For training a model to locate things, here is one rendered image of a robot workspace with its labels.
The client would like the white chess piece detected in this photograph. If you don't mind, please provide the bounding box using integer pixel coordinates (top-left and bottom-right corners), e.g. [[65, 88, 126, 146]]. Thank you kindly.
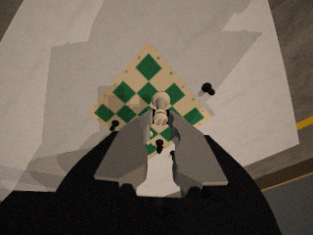
[[152, 91, 170, 127], [146, 131, 153, 145]]

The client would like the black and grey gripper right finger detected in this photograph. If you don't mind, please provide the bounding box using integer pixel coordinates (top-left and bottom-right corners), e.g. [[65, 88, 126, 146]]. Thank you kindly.
[[166, 109, 282, 235]]

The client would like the green and cream chessboard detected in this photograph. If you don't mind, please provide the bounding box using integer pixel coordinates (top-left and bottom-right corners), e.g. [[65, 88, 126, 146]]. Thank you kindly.
[[86, 41, 212, 160]]

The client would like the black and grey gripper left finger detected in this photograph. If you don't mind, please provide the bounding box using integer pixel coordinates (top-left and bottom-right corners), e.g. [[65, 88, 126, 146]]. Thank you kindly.
[[33, 109, 156, 235]]

